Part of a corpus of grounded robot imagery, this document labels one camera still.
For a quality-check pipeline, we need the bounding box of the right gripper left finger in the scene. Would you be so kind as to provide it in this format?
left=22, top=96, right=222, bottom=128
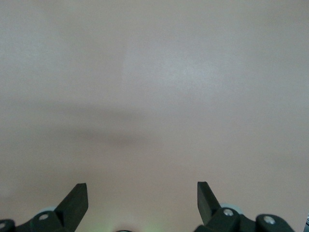
left=0, top=183, right=89, bottom=232

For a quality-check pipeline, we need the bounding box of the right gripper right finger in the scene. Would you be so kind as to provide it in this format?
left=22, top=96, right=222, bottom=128
left=194, top=181, right=297, bottom=232

